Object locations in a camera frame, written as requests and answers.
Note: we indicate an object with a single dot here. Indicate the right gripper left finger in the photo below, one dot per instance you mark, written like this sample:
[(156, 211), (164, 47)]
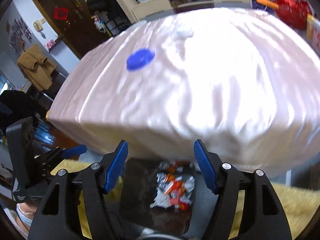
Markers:
[(113, 165)]

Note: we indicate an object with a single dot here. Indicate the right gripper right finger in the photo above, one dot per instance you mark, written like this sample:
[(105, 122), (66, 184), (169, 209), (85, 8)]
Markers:
[(209, 164)]

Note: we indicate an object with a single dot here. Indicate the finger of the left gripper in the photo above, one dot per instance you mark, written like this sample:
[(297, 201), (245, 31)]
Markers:
[(74, 152)]

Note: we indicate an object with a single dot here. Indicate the clear plastic wrapper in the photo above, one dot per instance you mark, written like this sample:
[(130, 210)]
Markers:
[(174, 179)]

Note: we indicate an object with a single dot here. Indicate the red orange wrapper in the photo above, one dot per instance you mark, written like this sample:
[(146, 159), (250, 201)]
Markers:
[(181, 203)]

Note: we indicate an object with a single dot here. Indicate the black trash bin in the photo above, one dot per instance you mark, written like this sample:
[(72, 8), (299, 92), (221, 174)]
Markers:
[(139, 190)]

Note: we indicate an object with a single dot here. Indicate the person's left hand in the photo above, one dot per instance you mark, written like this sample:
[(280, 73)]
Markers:
[(25, 215)]

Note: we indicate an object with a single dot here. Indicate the pink satin tablecloth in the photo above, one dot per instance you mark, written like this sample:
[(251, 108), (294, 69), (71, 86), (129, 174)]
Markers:
[(246, 84)]

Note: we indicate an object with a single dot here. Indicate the brown jacket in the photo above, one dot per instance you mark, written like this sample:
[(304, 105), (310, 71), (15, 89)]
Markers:
[(36, 67)]

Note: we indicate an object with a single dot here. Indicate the yellow fluffy blanket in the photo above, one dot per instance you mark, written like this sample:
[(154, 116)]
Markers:
[(299, 205)]

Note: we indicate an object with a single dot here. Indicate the blue plastic bowl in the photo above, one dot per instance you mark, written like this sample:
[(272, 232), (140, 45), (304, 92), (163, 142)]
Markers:
[(139, 59)]

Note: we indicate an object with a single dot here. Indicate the dark wooden door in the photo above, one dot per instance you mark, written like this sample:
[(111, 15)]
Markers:
[(73, 23)]

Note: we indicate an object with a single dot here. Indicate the beige tv cabinet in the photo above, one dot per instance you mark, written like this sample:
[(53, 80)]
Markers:
[(150, 10)]

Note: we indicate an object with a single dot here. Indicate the orange stick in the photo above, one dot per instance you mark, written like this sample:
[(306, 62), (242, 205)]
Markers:
[(268, 3)]

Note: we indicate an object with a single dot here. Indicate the yellow lid jar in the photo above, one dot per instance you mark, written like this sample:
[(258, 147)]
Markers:
[(312, 32)]

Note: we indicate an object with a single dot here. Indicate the red gift basket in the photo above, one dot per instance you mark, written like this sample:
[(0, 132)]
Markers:
[(293, 12)]

